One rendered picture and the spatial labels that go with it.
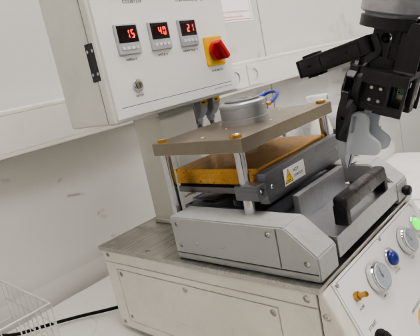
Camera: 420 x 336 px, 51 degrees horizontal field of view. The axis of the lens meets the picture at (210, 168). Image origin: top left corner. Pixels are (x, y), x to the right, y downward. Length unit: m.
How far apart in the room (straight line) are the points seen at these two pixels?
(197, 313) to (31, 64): 0.68
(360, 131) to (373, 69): 0.08
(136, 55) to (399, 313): 0.55
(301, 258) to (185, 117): 0.41
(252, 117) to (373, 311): 0.33
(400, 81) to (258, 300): 0.34
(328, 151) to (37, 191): 0.67
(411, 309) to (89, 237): 0.77
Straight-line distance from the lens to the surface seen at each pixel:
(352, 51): 0.62
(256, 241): 0.60
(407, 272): 0.74
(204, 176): 0.70
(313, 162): 0.73
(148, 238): 0.84
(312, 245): 0.57
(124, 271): 0.84
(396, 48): 0.61
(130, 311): 0.89
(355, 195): 0.64
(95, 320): 1.01
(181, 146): 0.67
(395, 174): 0.82
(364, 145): 0.64
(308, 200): 0.67
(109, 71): 0.73
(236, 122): 0.71
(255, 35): 1.69
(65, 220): 1.14
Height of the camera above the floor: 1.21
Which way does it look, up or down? 12 degrees down
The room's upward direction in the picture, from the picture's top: 12 degrees counter-clockwise
